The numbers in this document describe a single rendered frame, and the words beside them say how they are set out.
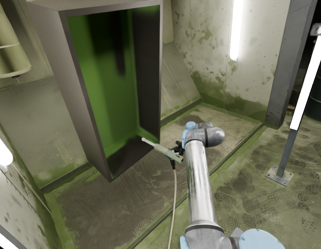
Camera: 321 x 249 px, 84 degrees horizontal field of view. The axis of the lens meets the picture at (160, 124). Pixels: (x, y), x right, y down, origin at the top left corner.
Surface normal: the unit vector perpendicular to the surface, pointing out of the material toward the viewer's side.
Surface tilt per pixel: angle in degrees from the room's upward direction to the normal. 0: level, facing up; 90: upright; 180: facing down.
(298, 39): 90
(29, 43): 90
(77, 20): 102
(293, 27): 90
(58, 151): 57
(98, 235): 0
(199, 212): 17
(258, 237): 5
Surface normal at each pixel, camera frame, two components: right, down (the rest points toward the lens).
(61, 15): 0.73, 0.45
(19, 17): 0.65, 0.33
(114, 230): -0.13, -0.84
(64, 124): 0.48, -0.18
